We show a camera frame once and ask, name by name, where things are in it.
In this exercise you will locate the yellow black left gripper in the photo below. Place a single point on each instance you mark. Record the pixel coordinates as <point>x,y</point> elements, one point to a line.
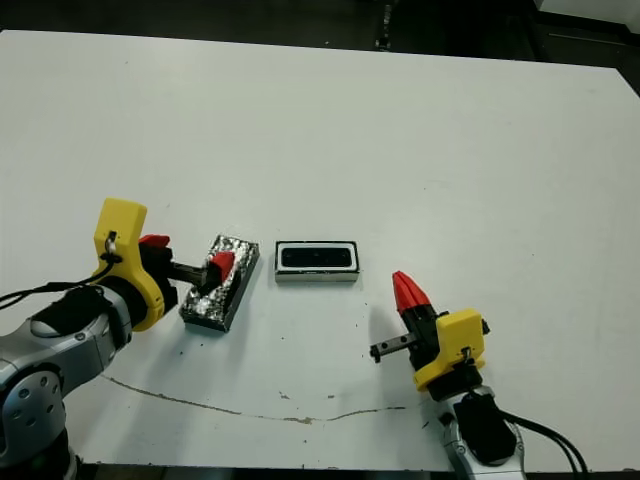
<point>125,250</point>

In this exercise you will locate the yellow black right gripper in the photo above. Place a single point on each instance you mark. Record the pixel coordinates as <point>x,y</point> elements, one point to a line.
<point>450,345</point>

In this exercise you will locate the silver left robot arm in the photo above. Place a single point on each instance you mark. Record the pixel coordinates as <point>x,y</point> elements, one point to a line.
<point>55,360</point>

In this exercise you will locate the box base with white insert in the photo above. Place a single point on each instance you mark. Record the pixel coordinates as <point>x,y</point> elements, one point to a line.
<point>316,275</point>

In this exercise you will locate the white side table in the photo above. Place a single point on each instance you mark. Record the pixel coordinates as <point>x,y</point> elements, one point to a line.
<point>590,4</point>

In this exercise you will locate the grey metal floor post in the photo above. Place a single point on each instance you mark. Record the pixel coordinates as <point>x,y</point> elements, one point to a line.
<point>384,27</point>

